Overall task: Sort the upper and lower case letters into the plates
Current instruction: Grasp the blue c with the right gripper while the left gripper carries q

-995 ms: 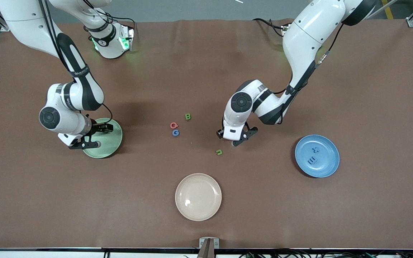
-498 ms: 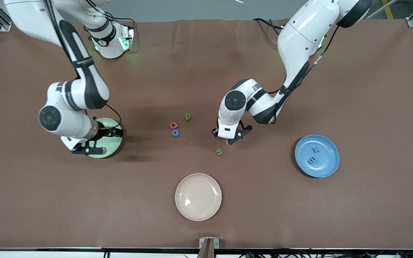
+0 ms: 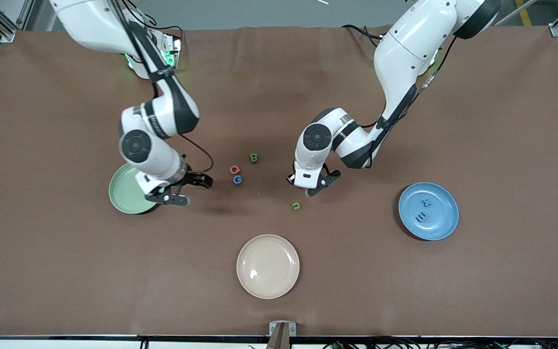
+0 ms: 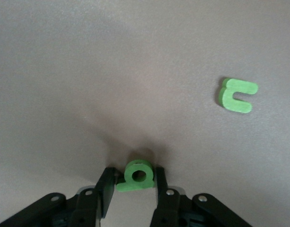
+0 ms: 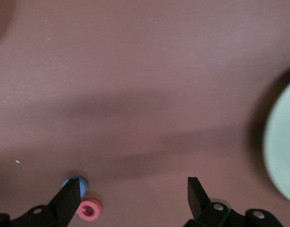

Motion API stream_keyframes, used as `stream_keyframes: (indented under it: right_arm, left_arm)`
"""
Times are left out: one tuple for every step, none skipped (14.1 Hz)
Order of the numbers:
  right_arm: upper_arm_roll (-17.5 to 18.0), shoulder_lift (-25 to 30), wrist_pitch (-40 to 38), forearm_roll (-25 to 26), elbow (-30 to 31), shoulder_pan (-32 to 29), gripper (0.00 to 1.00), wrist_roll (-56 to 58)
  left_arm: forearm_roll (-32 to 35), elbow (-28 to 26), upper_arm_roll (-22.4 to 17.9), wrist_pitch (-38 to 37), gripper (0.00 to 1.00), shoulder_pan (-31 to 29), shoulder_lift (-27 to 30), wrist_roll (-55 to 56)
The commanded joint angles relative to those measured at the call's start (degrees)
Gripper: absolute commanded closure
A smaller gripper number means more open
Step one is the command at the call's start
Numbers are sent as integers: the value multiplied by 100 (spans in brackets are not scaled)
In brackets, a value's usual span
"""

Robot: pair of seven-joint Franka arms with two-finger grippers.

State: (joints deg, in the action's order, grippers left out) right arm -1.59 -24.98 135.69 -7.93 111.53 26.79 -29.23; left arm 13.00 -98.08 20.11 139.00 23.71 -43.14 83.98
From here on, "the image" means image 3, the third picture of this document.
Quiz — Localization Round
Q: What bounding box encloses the green plate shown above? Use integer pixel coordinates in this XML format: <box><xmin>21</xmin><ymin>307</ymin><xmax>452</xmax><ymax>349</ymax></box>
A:
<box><xmin>108</xmin><ymin>163</ymin><xmax>159</xmax><ymax>215</ymax></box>

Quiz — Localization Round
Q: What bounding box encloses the black right base cable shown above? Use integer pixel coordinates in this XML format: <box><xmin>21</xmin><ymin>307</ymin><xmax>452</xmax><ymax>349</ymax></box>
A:
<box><xmin>139</xmin><ymin>14</ymin><xmax>186</xmax><ymax>34</ymax></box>

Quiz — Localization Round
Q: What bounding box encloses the black left base cable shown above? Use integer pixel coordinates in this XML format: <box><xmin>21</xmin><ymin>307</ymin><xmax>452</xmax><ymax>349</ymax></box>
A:
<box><xmin>341</xmin><ymin>24</ymin><xmax>382</xmax><ymax>48</ymax></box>

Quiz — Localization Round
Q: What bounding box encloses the beige plate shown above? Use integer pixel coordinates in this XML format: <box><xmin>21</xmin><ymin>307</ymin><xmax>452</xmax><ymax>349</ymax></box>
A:
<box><xmin>236</xmin><ymin>234</ymin><xmax>300</xmax><ymax>300</ymax></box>

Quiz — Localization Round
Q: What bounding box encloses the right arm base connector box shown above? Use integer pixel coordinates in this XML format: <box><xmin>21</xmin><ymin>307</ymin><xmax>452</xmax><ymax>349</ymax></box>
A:
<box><xmin>162</xmin><ymin>33</ymin><xmax>183</xmax><ymax>69</ymax></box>

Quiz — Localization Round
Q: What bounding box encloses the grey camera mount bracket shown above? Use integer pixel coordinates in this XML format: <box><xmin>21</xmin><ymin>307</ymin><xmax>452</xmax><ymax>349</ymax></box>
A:
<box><xmin>268</xmin><ymin>321</ymin><xmax>297</xmax><ymax>349</ymax></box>

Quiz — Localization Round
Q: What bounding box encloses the brown table cloth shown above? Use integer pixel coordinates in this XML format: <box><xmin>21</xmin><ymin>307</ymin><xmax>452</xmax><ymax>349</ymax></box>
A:
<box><xmin>0</xmin><ymin>25</ymin><xmax>558</xmax><ymax>338</ymax></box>

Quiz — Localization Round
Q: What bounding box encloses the black base cable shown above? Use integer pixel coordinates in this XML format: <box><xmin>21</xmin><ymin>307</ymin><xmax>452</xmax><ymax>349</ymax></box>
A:
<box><xmin>139</xmin><ymin>14</ymin><xmax>186</xmax><ymax>34</ymax></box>
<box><xmin>341</xmin><ymin>24</ymin><xmax>382</xmax><ymax>48</ymax></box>

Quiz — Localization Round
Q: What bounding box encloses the blue plate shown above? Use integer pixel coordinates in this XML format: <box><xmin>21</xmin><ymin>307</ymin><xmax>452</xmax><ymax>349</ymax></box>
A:
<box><xmin>398</xmin><ymin>182</ymin><xmax>459</xmax><ymax>241</ymax></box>

